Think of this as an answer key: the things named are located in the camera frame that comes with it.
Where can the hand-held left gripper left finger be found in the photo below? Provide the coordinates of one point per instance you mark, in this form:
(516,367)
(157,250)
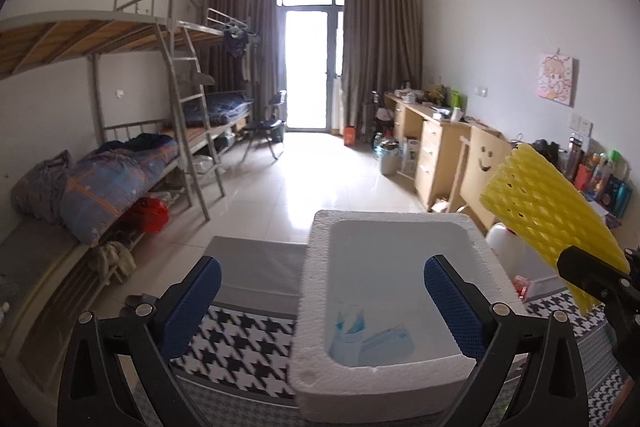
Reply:
(195,302)

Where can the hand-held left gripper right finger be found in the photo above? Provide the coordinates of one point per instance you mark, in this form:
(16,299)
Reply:
(450,307)

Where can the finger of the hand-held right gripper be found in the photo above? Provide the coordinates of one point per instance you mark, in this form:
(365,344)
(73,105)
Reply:
(590,269)

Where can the yellow foam net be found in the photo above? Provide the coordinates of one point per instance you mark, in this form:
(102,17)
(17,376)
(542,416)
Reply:
(540,207)

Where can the white foam box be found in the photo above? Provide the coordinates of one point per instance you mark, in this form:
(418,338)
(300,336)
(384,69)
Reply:
(320,297)

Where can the blue face mask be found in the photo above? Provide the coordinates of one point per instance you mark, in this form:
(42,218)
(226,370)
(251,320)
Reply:
(392,342)

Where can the houndstooth tablecloth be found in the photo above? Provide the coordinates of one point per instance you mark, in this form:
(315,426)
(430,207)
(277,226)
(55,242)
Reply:
(250,342)

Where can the red packet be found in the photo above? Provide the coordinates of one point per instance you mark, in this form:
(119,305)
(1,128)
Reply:
(521,285)

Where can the pale cloth pile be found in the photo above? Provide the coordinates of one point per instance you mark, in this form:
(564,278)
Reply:
(116,259)

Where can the row of toiletry bottles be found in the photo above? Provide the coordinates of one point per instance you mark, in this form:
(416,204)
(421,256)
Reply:
(600,177)

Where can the red plastic bag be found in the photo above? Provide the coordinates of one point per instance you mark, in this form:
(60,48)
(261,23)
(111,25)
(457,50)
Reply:
(150,214)

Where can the blue-white plastic bag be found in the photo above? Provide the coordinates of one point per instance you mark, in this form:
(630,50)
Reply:
(347,329)

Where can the black bag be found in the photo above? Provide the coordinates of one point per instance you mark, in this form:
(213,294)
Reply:
(546,151)

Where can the wooden chair with smiley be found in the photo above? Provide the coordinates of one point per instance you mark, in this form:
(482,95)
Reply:
(482,167)

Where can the blue plaid quilt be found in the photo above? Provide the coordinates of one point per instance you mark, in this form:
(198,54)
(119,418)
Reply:
(115,182)

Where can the white bucket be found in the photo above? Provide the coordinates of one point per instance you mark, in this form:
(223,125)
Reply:
(389,162)

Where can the wooden desk with drawers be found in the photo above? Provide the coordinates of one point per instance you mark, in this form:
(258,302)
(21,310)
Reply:
(435,147)

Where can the grey metal ladder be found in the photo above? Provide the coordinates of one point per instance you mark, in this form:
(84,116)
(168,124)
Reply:
(192,122)

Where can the black folding chair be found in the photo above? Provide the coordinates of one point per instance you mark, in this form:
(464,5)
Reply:
(265,127)

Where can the grey cloth bundle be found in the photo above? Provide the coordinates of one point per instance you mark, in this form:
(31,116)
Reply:
(40,187)

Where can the blue bedding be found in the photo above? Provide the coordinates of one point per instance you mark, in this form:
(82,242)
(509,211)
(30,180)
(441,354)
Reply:
(220,107)

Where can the orange bag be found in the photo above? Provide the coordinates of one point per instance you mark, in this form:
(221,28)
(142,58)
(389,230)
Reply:
(349,136)

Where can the green box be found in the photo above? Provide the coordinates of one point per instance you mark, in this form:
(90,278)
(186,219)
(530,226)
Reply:
(457,99)

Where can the hanging dark clothes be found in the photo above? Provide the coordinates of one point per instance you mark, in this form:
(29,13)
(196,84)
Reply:
(235,41)

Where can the glass balcony door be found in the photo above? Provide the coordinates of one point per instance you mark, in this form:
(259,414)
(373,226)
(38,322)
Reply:
(305,57)

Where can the grey metal bunk bed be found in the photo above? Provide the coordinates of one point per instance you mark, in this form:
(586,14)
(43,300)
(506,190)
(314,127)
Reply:
(50,37)
(215,32)

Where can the brown curtain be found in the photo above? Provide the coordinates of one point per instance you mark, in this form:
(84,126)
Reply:
(382,42)
(240,32)

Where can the white light switch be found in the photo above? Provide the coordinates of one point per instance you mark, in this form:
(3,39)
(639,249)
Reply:
(580,124)

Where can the cartoon wall poster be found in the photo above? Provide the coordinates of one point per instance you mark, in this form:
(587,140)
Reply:
(556,79)

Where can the white wall socket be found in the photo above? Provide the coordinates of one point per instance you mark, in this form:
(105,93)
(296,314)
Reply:
(481,92)

